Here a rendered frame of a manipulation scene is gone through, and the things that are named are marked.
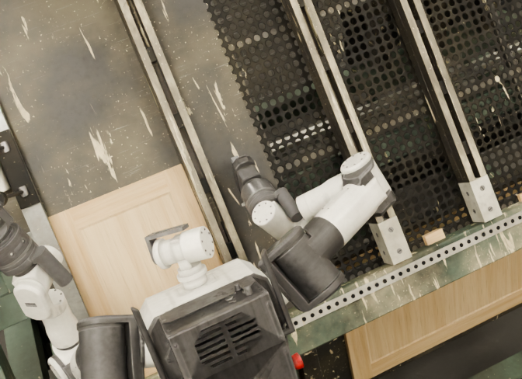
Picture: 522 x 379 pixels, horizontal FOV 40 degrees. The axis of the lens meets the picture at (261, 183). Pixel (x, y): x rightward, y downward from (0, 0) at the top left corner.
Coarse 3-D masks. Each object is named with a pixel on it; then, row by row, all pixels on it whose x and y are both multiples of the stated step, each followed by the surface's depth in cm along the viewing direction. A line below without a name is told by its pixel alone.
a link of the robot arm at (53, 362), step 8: (48, 360) 164; (56, 360) 162; (72, 360) 155; (56, 368) 162; (64, 368) 160; (72, 368) 156; (56, 376) 167; (64, 376) 162; (72, 376) 159; (80, 376) 154
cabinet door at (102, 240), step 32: (128, 192) 191; (160, 192) 193; (192, 192) 195; (64, 224) 187; (96, 224) 189; (128, 224) 191; (160, 224) 193; (192, 224) 194; (64, 256) 187; (96, 256) 189; (128, 256) 191; (96, 288) 189; (128, 288) 191; (160, 288) 193
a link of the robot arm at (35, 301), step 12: (24, 288) 147; (36, 288) 147; (24, 300) 149; (36, 300) 149; (48, 300) 150; (60, 300) 157; (24, 312) 152; (36, 312) 152; (48, 312) 151; (60, 312) 156
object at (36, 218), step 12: (0, 108) 182; (0, 120) 182; (36, 192) 184; (36, 204) 184; (24, 216) 183; (36, 216) 184; (36, 228) 184; (48, 228) 184; (36, 240) 184; (48, 240) 184; (60, 288) 185; (72, 288) 185; (72, 300) 185; (72, 312) 185; (84, 312) 186
